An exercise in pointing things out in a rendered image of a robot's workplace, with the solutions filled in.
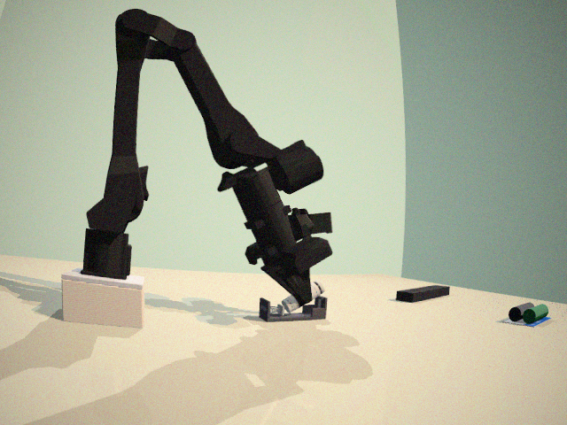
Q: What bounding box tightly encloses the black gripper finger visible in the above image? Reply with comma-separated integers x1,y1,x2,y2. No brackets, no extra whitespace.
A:
260,262,294,294
276,267,313,304

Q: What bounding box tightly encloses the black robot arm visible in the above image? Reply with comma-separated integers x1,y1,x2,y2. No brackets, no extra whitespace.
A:
81,9,323,280

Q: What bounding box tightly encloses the white and black battery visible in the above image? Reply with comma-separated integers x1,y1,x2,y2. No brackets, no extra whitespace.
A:
282,280,325,313

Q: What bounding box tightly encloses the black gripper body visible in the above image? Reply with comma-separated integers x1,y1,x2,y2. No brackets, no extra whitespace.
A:
244,200,333,275

